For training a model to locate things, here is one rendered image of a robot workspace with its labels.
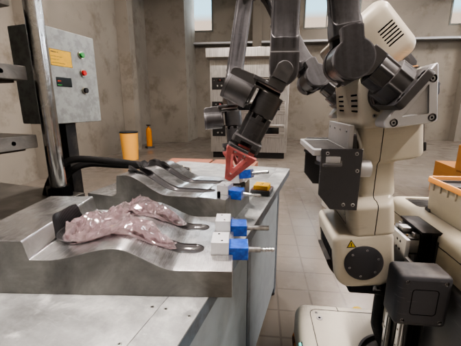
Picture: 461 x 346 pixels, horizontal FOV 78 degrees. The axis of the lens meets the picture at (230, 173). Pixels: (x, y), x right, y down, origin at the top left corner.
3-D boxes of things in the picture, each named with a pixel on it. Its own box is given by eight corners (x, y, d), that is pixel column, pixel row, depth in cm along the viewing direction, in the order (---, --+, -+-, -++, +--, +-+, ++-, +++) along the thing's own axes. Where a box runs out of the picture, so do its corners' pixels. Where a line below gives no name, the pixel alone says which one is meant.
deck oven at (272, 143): (207, 159, 622) (205, 47, 569) (217, 150, 751) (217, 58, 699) (288, 161, 599) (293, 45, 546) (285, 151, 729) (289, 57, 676)
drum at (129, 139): (126, 157, 642) (123, 130, 628) (143, 158, 639) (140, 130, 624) (118, 160, 603) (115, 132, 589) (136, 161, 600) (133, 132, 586)
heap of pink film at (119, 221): (188, 220, 74) (188, 191, 72) (173, 255, 56) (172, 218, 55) (91, 219, 74) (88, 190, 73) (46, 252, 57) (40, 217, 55)
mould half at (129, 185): (249, 201, 106) (250, 166, 103) (226, 229, 82) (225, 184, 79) (136, 189, 122) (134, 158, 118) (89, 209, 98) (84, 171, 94)
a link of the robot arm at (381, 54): (394, 59, 54) (383, 63, 59) (353, 25, 53) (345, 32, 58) (360, 99, 56) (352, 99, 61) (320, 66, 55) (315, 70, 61)
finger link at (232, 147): (211, 175, 60) (231, 135, 58) (217, 167, 67) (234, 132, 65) (240, 189, 60) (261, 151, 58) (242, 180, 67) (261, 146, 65)
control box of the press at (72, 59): (124, 299, 172) (97, 38, 138) (84, 336, 145) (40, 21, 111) (95, 292, 179) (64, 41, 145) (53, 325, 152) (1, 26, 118)
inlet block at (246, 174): (270, 179, 95) (269, 163, 95) (267, 180, 90) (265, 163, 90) (234, 182, 100) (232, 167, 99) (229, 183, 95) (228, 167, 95)
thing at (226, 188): (263, 202, 86) (263, 185, 85) (258, 207, 82) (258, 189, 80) (222, 197, 90) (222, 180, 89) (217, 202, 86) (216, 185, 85)
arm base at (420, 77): (437, 71, 51) (405, 77, 63) (403, 42, 50) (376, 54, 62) (401, 110, 53) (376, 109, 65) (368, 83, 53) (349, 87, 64)
